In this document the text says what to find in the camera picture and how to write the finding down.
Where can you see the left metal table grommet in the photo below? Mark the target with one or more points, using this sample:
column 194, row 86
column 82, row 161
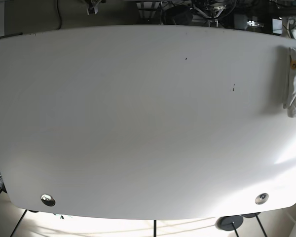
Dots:
column 48, row 200

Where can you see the metal table grommet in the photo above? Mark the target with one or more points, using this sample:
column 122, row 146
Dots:
column 262, row 198
column 48, row 200

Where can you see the round black stand base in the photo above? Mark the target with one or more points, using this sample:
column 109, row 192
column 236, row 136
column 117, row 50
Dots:
column 229, row 223

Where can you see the right metal table grommet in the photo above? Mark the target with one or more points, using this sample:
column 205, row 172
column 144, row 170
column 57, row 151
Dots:
column 262, row 198

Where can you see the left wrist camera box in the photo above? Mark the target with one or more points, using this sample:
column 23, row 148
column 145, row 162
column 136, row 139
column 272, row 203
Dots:
column 213, row 23

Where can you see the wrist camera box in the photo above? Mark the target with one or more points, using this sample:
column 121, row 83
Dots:
column 92, row 10
column 213, row 23

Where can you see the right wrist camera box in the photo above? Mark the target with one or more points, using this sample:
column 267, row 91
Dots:
column 92, row 10

